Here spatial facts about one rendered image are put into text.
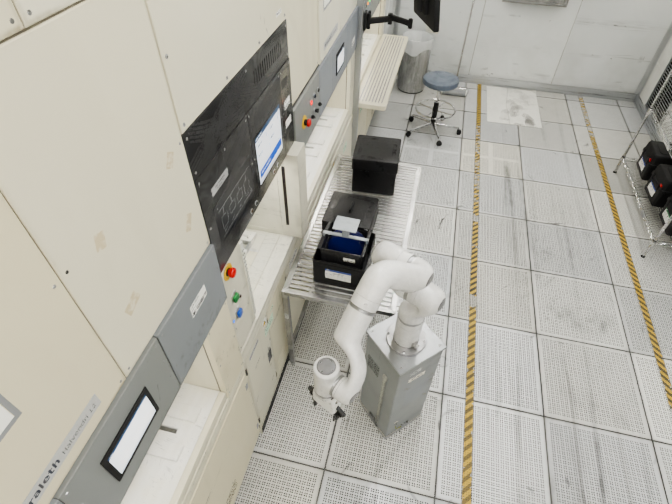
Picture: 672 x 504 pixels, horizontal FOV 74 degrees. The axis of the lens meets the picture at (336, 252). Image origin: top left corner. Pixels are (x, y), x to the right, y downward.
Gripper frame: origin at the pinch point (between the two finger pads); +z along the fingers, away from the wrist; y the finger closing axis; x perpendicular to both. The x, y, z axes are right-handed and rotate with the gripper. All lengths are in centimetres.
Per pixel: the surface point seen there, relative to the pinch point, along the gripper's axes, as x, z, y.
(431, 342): -66, 25, -10
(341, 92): -196, 3, 150
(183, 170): 3, -85, 48
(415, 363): -51, 25, -10
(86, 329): 45, -79, 27
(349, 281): -66, 19, 40
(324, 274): -61, 18, 52
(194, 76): -11, -104, 55
